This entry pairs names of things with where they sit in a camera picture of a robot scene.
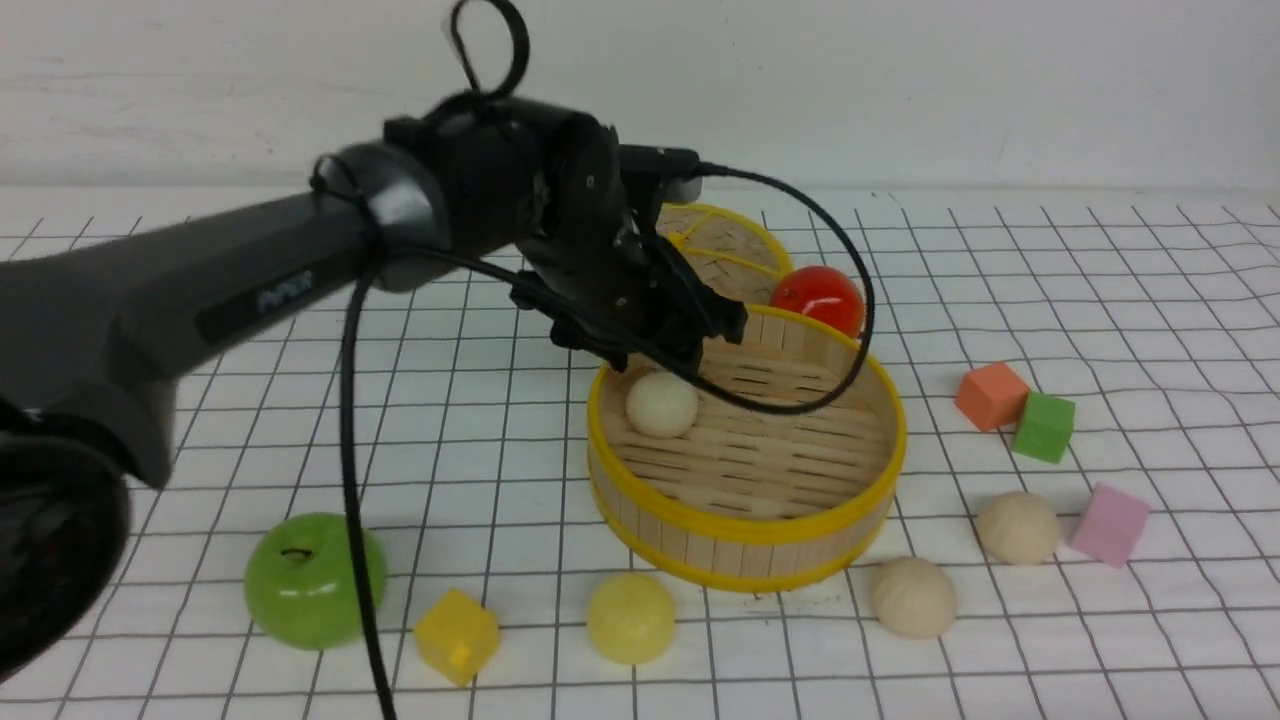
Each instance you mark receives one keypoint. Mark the yellow foam cube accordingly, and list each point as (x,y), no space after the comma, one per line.
(457,637)

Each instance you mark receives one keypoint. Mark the pale yellow bun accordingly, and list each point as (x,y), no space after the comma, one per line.
(631,619)

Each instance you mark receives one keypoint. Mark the red plastic tomato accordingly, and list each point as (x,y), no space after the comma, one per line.
(826,295)

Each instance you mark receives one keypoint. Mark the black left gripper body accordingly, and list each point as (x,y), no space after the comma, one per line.
(546,180)

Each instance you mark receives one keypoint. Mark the cream white bun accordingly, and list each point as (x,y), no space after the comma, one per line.
(661,405)

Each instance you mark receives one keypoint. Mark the beige bun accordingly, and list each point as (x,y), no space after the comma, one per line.
(1018,528)
(913,598)

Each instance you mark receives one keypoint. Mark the beige bun front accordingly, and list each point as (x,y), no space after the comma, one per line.
(913,598)

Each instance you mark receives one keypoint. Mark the orange foam cube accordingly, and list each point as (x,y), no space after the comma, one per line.
(992,396)

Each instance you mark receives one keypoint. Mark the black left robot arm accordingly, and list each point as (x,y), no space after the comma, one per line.
(96,340)

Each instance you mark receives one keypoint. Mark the pink foam cube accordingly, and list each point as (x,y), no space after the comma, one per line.
(1110,528)

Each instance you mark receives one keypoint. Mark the bamboo steamer tray yellow rim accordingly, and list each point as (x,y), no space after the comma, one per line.
(749,502)

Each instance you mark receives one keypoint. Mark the green plastic apple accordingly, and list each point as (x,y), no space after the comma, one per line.
(299,584)

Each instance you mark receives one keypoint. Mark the green foam cube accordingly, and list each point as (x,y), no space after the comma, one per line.
(1045,427)

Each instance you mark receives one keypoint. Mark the bamboo steamer lid yellow rim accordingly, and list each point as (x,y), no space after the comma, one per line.
(734,255)

